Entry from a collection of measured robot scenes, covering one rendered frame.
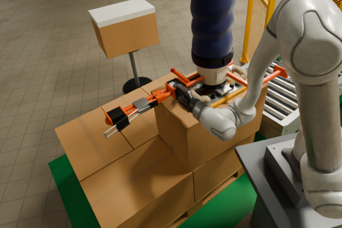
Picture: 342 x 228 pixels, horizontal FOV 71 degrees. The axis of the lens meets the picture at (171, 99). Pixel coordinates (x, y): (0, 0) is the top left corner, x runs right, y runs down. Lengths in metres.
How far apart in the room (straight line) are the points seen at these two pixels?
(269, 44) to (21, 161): 2.55
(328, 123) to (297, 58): 0.28
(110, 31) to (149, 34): 0.43
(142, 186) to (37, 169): 1.38
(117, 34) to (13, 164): 1.64
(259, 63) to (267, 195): 0.68
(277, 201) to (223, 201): 0.86
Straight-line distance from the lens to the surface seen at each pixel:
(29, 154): 2.88
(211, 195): 2.08
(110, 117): 1.16
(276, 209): 1.28
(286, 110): 2.03
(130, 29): 2.59
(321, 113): 0.76
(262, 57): 0.84
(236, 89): 1.45
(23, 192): 2.62
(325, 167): 0.94
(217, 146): 1.56
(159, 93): 1.24
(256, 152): 1.43
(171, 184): 1.53
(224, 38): 1.23
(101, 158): 1.76
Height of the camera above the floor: 1.86
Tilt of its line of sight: 40 degrees down
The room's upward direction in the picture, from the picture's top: 7 degrees counter-clockwise
